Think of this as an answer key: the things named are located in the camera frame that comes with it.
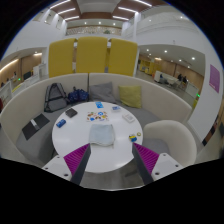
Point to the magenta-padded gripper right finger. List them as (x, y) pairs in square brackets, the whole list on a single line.
[(146, 158)]

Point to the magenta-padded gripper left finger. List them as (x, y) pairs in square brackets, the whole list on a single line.
[(79, 156)]

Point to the yellow and blue toy figure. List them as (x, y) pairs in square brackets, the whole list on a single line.
[(133, 138)]

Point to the cream armchair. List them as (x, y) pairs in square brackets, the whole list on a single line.
[(176, 140)]

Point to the blue rectangular box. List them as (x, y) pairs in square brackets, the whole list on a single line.
[(60, 123)]

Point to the flat white box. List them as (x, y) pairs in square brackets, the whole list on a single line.
[(128, 118)]

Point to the colourful sticker sheet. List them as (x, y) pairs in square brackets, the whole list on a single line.
[(97, 116)]

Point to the dark brown wallet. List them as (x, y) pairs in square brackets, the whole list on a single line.
[(71, 112)]

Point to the small white block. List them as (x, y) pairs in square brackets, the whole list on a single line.
[(34, 124)]

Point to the blue card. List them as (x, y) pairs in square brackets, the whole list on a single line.
[(99, 105)]

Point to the small blue-white card pack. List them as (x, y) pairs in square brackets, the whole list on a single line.
[(116, 108)]

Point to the navy dotted bag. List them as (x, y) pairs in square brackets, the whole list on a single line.
[(78, 95)]

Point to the grey backpack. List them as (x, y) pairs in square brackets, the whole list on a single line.
[(55, 98)]

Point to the yellow-green cushion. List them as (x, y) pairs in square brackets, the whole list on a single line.
[(130, 96)]

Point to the grey cushion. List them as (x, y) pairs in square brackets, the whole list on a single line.
[(102, 92)]

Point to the curved cream sofa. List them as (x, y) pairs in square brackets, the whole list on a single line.
[(23, 103)]

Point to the person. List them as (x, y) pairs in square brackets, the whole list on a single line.
[(184, 79)]

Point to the yellow partition panel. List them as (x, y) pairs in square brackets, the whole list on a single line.
[(91, 55), (62, 58), (122, 57)]

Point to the ceiling strip lights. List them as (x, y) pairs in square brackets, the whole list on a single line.
[(66, 11)]

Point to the pink wall poster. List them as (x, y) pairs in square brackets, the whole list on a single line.
[(214, 78)]

